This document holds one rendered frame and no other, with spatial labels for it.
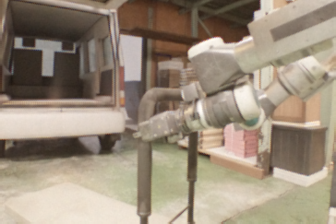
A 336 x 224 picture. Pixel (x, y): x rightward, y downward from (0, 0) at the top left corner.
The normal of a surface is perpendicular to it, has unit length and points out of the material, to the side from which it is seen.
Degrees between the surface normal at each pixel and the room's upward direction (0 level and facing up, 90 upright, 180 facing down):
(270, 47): 97
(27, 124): 88
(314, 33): 97
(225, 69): 104
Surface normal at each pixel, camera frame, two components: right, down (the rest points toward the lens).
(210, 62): -0.54, 0.24
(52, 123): 0.53, 0.00
